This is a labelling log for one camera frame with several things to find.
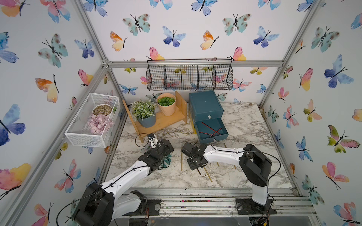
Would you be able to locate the teal drawer cabinet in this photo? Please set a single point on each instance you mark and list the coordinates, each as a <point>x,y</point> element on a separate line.
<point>205,101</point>

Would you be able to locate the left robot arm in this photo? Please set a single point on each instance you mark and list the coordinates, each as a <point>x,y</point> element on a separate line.
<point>103,203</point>

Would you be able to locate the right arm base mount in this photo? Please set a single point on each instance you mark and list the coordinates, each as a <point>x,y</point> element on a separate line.
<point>246,206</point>

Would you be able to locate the peach pot green plant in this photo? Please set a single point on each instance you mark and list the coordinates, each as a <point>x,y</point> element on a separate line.
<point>167,104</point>

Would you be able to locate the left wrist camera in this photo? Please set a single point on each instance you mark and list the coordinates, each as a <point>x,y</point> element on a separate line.
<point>152,140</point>

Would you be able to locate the blue pot white-flowered plant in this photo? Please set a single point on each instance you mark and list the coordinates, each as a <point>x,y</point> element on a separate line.
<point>145,113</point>

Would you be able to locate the teal drawer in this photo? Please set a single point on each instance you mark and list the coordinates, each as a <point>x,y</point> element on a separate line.
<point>215,124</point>
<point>207,116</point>

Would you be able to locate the wooden shelf stand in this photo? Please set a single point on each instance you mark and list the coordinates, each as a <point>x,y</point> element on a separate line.
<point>162,121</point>

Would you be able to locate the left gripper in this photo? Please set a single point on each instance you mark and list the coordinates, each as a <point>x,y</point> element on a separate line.
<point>170,148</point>

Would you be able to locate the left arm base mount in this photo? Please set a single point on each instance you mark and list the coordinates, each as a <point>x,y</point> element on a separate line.
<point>149,207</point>

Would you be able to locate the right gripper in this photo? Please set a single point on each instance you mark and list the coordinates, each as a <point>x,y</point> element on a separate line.
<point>191,166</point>

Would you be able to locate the black wire wall basket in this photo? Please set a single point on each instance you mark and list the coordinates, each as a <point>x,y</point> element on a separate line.
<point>189,74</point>

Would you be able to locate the white mesh wall basket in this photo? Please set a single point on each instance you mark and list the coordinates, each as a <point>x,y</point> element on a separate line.
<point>78,132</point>

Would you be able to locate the pink artificial flowers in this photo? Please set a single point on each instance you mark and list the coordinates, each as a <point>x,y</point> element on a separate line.
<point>99,124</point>

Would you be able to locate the bowl of pebbles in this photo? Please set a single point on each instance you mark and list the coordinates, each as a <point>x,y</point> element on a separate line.
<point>102,109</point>

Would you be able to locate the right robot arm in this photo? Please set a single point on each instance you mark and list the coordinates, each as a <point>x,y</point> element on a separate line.
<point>255,165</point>

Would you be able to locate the teal top drawer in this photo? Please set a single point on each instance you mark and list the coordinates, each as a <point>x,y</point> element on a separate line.
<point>207,116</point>

